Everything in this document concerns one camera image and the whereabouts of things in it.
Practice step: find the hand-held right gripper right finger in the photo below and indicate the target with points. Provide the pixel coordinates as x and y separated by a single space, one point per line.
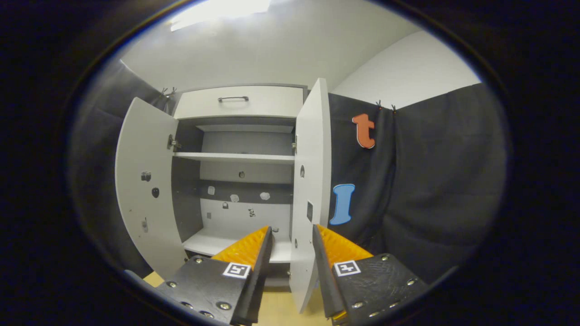
326 280

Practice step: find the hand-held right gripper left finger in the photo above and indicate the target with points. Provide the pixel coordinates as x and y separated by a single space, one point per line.
258 280

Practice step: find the white cabinet shelf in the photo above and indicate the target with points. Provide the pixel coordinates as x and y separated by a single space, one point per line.
208 242
235 157

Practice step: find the white shoe cabinet door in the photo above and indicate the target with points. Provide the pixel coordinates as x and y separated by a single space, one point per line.
145 136
312 136

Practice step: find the white shoe cabinet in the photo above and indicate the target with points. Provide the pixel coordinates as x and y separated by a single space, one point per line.
244 217

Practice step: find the metal door hinge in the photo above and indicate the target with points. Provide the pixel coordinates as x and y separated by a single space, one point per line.
294 146
173 144

